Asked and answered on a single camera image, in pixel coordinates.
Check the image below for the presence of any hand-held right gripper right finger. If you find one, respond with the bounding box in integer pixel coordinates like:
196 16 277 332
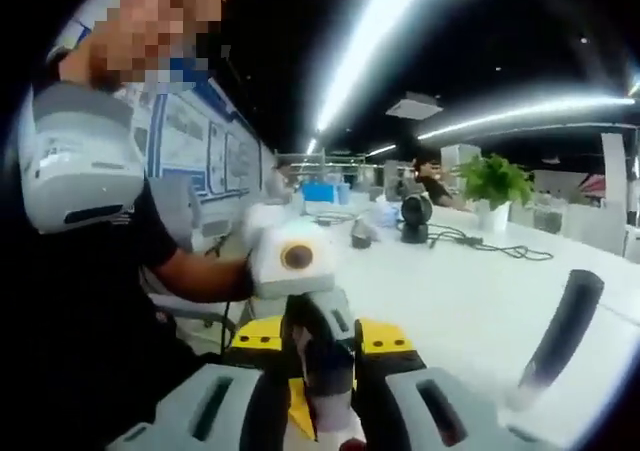
353 318 561 451

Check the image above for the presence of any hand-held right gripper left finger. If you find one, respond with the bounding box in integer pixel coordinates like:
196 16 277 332
107 315 292 451

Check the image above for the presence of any short bottle's black cap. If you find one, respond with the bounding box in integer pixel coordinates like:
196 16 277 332
305 340 355 397

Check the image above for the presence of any tall cosmetic bottle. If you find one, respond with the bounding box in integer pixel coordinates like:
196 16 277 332
514 269 605 408

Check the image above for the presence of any person's left hand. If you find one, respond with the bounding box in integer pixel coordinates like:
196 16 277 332
242 253 261 301

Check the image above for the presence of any dark object in plastic wrap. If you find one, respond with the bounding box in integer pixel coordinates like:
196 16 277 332
349 217 381 251

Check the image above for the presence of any blue storage box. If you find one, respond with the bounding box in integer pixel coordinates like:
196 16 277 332
302 180 337 205

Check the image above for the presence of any clear plastic bag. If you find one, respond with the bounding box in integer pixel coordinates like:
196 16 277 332
372 203 401 228

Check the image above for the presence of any metal shelf rack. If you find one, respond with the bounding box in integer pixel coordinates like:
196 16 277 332
274 153 386 182

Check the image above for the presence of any person in black shirt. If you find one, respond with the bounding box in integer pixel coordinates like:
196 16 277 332
0 180 226 451

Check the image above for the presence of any green potted plant white pot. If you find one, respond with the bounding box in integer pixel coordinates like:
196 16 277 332
449 153 535 233

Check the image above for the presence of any ceiling air conditioner unit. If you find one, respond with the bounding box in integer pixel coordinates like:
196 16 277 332
385 92 445 121

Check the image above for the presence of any white chest device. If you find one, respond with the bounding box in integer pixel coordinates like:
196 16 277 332
18 81 147 236

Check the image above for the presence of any group of white office chairs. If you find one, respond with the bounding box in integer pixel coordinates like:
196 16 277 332
529 195 640 263

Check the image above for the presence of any long ceiling light strip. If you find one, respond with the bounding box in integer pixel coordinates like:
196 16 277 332
314 0 436 132
417 95 636 142

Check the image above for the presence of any thin black cable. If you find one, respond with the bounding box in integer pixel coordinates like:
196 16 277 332
312 210 361 227

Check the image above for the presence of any blue and white wall poster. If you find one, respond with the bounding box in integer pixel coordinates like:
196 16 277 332
49 0 277 205

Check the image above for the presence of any long black cable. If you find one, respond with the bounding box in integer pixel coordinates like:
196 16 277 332
424 223 555 263

